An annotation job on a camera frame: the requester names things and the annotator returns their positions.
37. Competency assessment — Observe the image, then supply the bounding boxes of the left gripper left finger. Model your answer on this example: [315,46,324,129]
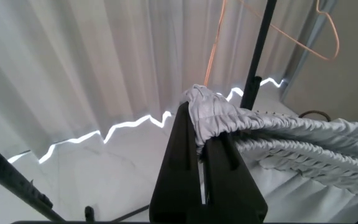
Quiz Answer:
[149,101,203,223]

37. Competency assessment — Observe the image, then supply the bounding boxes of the pale grey shorts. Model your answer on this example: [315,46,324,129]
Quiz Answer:
[180,83,358,224]

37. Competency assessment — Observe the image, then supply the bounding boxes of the black clothes rack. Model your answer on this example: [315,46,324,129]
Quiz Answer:
[0,0,278,224]

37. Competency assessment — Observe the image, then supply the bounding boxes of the white curtain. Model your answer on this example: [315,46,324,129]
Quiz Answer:
[0,0,323,162]

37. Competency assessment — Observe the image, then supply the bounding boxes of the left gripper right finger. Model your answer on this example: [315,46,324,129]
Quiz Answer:
[203,133,269,223]

